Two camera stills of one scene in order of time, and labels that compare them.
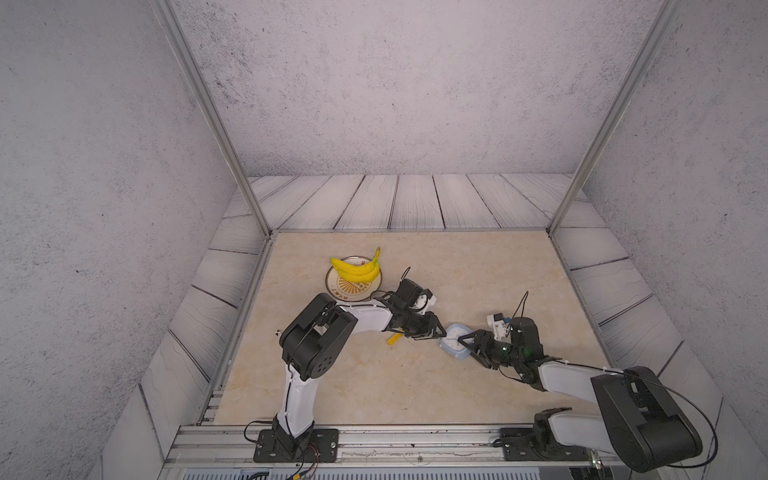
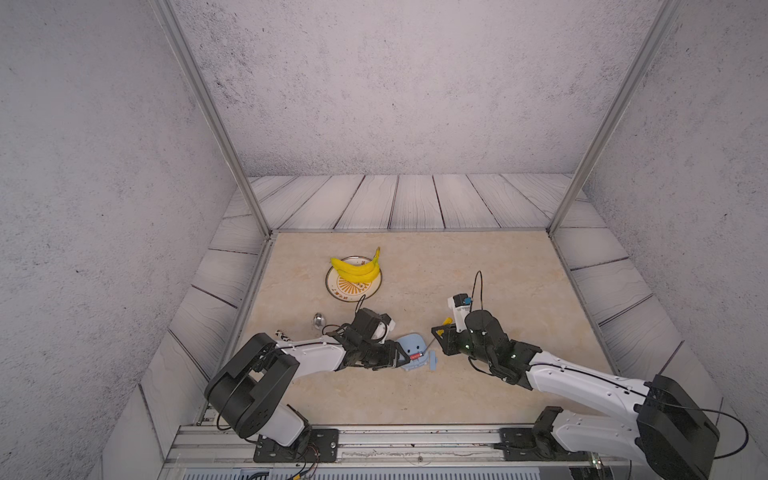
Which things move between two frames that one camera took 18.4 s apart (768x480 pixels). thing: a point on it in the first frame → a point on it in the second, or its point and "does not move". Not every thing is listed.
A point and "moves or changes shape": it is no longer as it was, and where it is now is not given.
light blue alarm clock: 450,343 moves or changes shape
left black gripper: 429,330 → 391,356
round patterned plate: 351,291 does not move
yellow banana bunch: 357,273 does not move
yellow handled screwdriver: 394,338 moves or changes shape
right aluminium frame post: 662,21 does not move
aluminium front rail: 220,446 does not move
